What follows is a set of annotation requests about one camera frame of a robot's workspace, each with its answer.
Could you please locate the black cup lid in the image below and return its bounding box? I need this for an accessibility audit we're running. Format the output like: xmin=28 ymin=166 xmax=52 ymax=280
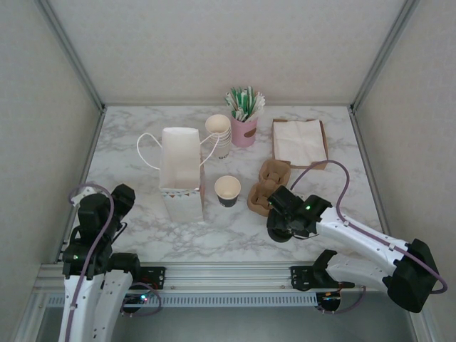
xmin=267 ymin=227 xmax=297 ymax=244

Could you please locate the cartoon animal print paper bag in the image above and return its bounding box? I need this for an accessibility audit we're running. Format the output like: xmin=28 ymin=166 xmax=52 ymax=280
xmin=137 ymin=127 xmax=220 ymax=224

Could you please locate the black paper coffee cup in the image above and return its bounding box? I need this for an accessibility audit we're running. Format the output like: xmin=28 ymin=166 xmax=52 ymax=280
xmin=214 ymin=175 xmax=242 ymax=209

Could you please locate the brown pulp cup carrier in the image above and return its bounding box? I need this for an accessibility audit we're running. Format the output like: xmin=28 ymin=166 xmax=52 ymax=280
xmin=247 ymin=159 xmax=299 ymax=219

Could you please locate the white paper napkin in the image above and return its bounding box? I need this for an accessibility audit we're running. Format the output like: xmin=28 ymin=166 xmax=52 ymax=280
xmin=272 ymin=119 xmax=328 ymax=168

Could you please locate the circuit board with led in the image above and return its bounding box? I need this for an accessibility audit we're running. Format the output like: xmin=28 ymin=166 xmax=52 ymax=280
xmin=124 ymin=292 xmax=151 ymax=307
xmin=318 ymin=291 xmax=343 ymax=307

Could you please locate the pink cup holder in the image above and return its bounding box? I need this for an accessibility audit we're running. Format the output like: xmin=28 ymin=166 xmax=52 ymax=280
xmin=230 ymin=113 xmax=258 ymax=147

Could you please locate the green white wrapped stick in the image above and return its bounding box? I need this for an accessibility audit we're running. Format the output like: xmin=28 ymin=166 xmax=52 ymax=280
xmin=230 ymin=88 xmax=242 ymax=117
xmin=237 ymin=87 xmax=249 ymax=117
xmin=245 ymin=85 xmax=256 ymax=115

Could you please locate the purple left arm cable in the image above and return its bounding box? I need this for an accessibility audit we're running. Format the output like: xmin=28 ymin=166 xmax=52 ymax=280
xmin=67 ymin=182 xmax=116 ymax=314

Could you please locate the aluminium side frame rail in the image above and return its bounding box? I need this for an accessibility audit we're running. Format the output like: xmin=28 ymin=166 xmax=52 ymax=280
xmin=53 ymin=106 xmax=107 ymax=266
xmin=348 ymin=106 xmax=391 ymax=236

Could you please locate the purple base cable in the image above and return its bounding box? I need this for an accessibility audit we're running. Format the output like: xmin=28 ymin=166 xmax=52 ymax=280
xmin=120 ymin=282 xmax=162 ymax=317
xmin=318 ymin=284 xmax=367 ymax=315

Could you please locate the aluminium mounting rail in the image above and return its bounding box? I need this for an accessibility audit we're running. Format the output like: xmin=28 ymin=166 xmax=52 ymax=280
xmin=35 ymin=262 xmax=357 ymax=296

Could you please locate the grey slotted cable duct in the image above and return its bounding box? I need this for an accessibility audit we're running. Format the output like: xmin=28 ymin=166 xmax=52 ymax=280
xmin=46 ymin=294 xmax=318 ymax=308

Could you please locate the aluminium corner frame post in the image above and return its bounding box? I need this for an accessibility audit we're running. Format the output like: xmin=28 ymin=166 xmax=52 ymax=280
xmin=348 ymin=0 xmax=422 ymax=112
xmin=46 ymin=0 xmax=107 ymax=112

